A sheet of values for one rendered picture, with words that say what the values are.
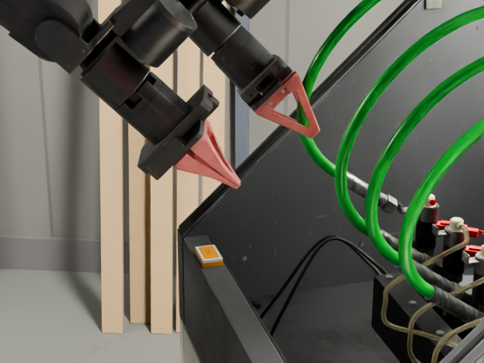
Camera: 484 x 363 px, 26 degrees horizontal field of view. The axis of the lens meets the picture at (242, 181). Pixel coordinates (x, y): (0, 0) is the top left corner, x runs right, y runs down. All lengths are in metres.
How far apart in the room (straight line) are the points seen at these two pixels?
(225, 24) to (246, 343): 0.40
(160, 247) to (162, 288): 0.13
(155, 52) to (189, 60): 2.05
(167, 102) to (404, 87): 0.65
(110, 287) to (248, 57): 2.07
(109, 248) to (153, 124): 2.15
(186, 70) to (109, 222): 0.52
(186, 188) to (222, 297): 1.74
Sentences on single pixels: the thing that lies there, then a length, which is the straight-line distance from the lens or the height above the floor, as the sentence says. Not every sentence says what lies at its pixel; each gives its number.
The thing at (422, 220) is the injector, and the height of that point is 1.08.
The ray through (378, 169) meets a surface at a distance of 1.14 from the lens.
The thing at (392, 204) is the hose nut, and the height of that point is 1.11.
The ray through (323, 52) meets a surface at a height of 1.31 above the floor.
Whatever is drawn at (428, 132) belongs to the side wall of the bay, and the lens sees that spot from 1.71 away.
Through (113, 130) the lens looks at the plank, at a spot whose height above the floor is 0.63.
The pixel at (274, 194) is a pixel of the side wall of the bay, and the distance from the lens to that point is 1.65.
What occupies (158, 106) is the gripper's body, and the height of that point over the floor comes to 1.30.
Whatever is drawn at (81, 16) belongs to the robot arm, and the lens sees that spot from 1.08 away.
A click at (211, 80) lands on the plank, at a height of 0.77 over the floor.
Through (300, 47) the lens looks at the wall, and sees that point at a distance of 3.34.
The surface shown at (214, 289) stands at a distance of 1.47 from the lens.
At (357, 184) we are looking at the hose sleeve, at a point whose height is 1.14.
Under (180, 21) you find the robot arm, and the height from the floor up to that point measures 1.39.
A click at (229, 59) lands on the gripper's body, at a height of 1.31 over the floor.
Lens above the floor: 1.62
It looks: 21 degrees down
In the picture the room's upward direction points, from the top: straight up
